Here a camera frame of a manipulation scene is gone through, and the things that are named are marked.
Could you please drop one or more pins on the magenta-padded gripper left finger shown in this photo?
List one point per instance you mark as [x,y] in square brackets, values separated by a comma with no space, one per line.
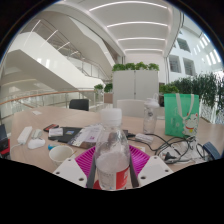
[70,170]

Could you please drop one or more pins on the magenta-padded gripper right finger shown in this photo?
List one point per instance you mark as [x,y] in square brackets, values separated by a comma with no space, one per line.
[154,170]

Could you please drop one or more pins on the clear plastic water bottle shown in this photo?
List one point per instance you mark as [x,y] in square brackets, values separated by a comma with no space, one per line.
[111,160]

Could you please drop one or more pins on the white ribbed cup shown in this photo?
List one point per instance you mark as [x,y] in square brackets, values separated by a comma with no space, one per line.
[60,155]

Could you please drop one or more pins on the blue green marker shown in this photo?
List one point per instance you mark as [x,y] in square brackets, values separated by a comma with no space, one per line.
[51,146]

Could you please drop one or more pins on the white charger block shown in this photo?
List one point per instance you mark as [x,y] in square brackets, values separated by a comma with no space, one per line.
[144,138]

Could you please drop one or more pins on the black notebook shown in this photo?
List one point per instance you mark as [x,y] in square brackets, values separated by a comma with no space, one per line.
[70,133]

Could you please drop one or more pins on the open paper booklet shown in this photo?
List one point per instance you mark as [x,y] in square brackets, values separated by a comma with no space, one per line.
[87,136]

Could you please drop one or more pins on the small white box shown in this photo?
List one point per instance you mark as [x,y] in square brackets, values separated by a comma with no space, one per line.
[56,132]

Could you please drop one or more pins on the white computer mouse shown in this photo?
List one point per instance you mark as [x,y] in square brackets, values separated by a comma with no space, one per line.
[36,143]

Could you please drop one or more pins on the black charger block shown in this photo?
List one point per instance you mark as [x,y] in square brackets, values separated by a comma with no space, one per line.
[128,134]

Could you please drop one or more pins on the red and black small device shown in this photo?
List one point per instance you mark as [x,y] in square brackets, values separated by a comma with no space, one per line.
[50,127]

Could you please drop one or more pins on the small grey white case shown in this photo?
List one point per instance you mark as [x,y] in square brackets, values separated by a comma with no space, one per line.
[36,134]

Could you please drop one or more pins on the white power strip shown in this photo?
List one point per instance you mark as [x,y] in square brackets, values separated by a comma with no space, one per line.
[24,135]

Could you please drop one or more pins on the green tote bag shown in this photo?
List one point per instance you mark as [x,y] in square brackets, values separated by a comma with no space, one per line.
[180,115]

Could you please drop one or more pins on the dark blue keyboard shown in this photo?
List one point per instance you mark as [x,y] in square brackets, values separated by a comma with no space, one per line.
[212,150]

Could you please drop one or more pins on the white chair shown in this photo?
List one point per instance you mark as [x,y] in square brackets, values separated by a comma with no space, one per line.
[131,108]

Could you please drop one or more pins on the red and black chair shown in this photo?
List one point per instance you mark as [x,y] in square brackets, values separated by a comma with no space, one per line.
[4,146]

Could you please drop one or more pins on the dark planter with green plants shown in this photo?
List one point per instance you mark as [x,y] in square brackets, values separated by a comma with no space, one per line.
[166,90]

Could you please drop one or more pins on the brown planter with green plants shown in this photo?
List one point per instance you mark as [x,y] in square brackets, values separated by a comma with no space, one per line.
[103,91]

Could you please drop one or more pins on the white cabinet topped with plants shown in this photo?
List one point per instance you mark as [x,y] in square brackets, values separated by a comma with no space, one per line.
[135,85]

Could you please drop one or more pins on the row of green potted plants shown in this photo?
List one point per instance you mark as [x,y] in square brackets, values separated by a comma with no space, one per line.
[203,90]

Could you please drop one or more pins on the ceiling strip lights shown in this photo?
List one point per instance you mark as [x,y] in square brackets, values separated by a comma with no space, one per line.
[136,24]

